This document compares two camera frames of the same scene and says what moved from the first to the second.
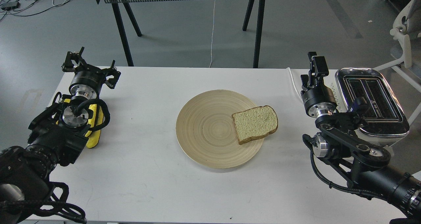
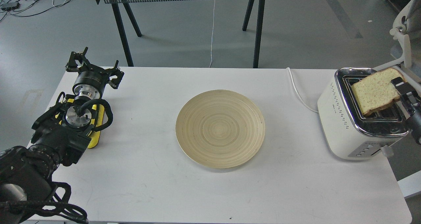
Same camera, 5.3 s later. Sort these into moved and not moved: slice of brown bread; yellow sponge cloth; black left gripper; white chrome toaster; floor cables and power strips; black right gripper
Moved: black right gripper; slice of brown bread
Not moved: yellow sponge cloth; white chrome toaster; black left gripper; floor cables and power strips
